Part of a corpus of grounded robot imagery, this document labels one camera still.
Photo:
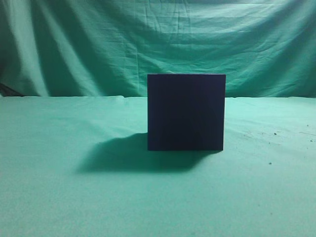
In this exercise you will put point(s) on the green table cloth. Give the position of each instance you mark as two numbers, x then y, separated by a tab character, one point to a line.
79	167

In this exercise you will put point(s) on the green backdrop cloth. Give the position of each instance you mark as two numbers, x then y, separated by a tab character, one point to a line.
266	48

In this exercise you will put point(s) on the large dark purple groove box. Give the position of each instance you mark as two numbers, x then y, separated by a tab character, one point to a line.
186	112

